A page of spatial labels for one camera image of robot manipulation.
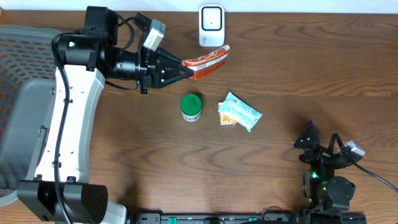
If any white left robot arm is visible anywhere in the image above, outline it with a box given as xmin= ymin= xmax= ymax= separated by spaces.
xmin=17 ymin=6 xmax=193 ymax=223

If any black right camera cable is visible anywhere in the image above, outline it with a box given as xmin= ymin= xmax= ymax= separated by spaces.
xmin=328 ymin=133 xmax=398 ymax=194

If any red TOP chocolate bar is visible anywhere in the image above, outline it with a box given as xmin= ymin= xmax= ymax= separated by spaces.
xmin=181 ymin=44 xmax=230 ymax=80

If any teal snack packet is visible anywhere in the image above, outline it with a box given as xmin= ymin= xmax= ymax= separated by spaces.
xmin=218 ymin=92 xmax=262 ymax=133

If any green lid jar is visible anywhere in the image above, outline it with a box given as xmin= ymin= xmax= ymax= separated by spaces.
xmin=180 ymin=94 xmax=202 ymax=122

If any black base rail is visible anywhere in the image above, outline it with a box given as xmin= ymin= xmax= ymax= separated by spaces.
xmin=129 ymin=212 xmax=367 ymax=224

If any orange snack box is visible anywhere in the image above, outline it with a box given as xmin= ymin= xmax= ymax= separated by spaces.
xmin=218 ymin=112 xmax=237 ymax=126

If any grey plastic basket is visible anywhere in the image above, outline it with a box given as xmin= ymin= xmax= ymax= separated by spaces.
xmin=1 ymin=25 xmax=59 ymax=207

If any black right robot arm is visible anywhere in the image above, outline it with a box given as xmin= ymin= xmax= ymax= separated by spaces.
xmin=294 ymin=121 xmax=355 ymax=213

